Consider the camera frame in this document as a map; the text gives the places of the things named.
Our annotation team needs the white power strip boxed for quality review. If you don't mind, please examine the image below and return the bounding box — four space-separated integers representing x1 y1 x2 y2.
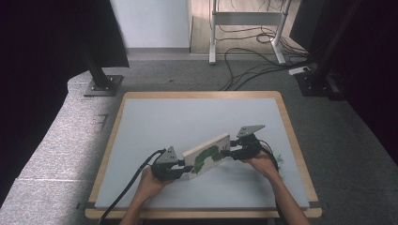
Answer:
288 66 312 76

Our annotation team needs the black curtain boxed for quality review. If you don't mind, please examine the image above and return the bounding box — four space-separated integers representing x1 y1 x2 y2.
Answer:
289 0 398 170
0 0 130 201

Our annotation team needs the caterpillar picture book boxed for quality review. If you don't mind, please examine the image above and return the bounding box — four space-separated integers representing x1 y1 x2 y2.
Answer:
182 133 232 181

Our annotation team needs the light blue table mat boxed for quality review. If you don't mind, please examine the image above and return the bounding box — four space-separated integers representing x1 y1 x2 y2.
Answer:
94 97 311 210

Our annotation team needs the black stand with grey base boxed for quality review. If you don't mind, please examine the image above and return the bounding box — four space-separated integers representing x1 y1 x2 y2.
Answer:
82 46 125 98

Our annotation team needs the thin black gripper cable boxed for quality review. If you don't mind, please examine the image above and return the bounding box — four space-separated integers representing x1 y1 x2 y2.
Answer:
257 140 282 173

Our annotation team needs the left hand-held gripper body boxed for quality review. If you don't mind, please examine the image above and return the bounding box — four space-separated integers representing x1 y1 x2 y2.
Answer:
150 145 186 182

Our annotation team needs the thick black gripper cable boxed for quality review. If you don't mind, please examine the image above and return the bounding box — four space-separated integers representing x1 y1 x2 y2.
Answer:
98 148 167 225

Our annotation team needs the bundle of black floor cables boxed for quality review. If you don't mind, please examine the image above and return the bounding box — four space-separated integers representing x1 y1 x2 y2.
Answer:
215 0 317 92

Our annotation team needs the person's right hand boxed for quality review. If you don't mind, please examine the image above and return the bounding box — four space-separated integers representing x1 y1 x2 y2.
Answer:
243 149 281 183

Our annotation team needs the wooden table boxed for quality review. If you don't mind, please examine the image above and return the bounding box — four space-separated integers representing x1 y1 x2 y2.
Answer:
84 90 323 219

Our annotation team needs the white desk frame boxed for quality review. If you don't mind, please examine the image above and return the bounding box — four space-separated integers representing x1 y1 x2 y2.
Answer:
208 0 294 66

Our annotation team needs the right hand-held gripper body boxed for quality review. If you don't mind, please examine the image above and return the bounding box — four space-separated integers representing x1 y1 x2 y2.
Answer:
233 125 267 161

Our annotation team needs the person's left hand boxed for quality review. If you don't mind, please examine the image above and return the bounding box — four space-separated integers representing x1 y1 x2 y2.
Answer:
137 167 175 201

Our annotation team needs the grey padded block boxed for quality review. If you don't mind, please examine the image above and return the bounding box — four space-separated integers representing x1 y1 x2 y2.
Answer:
0 69 126 225

